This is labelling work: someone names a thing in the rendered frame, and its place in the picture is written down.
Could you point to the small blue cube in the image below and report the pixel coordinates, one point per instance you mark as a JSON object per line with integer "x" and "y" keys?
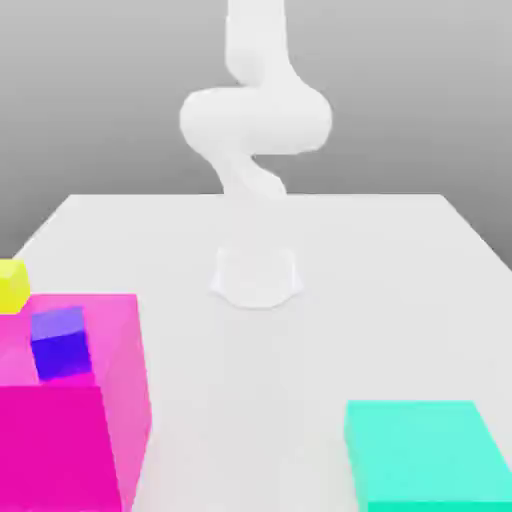
{"x": 60, "y": 352}

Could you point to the large turquoise box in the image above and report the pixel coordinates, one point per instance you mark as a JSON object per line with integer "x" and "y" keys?
{"x": 428, "y": 452}

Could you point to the small yellow cube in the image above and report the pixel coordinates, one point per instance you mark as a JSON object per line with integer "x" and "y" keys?
{"x": 12, "y": 286}

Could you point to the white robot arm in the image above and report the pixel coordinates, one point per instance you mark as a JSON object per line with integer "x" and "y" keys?
{"x": 256, "y": 120}

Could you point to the large pink box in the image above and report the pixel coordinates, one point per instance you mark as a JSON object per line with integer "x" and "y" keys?
{"x": 56, "y": 440}

